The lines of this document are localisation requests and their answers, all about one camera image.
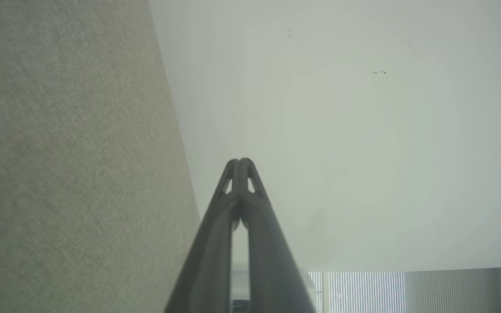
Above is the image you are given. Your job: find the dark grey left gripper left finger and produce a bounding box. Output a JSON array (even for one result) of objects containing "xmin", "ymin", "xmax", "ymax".
[{"xmin": 164, "ymin": 158, "xmax": 239, "ymax": 313}]

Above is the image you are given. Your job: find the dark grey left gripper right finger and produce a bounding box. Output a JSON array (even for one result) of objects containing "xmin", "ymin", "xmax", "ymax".
[{"xmin": 240, "ymin": 158, "xmax": 317, "ymax": 313}]

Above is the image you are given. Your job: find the white vertical window blind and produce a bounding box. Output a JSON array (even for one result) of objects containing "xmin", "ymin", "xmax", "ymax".
[{"xmin": 306, "ymin": 267, "xmax": 501, "ymax": 313}]

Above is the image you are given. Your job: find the grey fabric sofa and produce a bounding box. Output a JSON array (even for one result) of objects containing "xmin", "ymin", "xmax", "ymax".
[{"xmin": 0, "ymin": 0, "xmax": 202, "ymax": 313}]

